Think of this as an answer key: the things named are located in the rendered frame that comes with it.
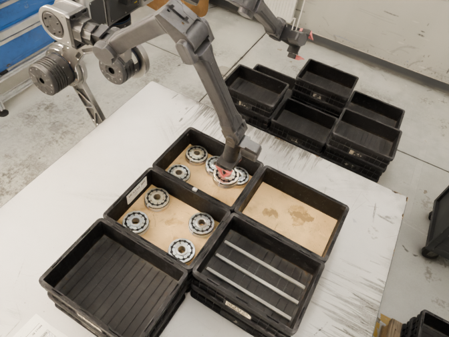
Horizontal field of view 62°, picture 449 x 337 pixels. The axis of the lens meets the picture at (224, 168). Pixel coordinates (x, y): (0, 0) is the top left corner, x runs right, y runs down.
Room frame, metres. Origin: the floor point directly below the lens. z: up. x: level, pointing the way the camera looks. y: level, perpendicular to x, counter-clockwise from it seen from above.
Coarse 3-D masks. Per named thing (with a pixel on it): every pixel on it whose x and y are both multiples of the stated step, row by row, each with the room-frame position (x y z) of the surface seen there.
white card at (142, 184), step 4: (144, 180) 0.91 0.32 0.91; (140, 184) 0.89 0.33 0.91; (144, 184) 0.91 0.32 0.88; (136, 188) 0.87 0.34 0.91; (140, 188) 0.89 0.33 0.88; (132, 192) 0.84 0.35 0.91; (136, 192) 0.86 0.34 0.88; (128, 196) 0.82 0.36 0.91; (132, 196) 0.84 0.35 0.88; (128, 200) 0.82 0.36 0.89; (132, 200) 0.84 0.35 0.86; (128, 204) 0.81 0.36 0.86
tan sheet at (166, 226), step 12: (144, 192) 0.91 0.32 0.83; (144, 204) 0.85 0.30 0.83; (180, 204) 0.88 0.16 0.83; (156, 216) 0.80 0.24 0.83; (168, 216) 0.81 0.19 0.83; (180, 216) 0.82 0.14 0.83; (156, 228) 0.75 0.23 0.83; (168, 228) 0.76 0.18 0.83; (180, 228) 0.77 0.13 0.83; (156, 240) 0.69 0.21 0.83; (168, 240) 0.70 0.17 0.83; (192, 240) 0.72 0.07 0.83; (204, 240) 0.73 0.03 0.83; (180, 252) 0.66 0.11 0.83
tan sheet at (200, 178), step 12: (180, 156) 1.14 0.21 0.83; (192, 168) 1.08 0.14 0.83; (204, 168) 1.09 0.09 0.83; (192, 180) 1.02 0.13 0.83; (204, 180) 1.03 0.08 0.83; (204, 192) 0.96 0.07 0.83; (216, 192) 0.98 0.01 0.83; (228, 192) 0.99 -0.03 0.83; (240, 192) 1.00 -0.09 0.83; (228, 204) 0.92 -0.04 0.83
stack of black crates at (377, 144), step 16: (352, 112) 2.01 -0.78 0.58; (336, 128) 1.91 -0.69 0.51; (352, 128) 1.96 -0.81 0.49; (368, 128) 1.96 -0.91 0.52; (384, 128) 1.92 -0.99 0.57; (336, 144) 1.75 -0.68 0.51; (352, 144) 1.71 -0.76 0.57; (368, 144) 1.83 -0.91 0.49; (384, 144) 1.85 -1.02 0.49; (336, 160) 1.73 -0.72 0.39; (352, 160) 1.70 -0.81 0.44; (368, 160) 1.67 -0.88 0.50; (384, 160) 1.65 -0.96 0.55; (368, 176) 1.65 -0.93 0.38
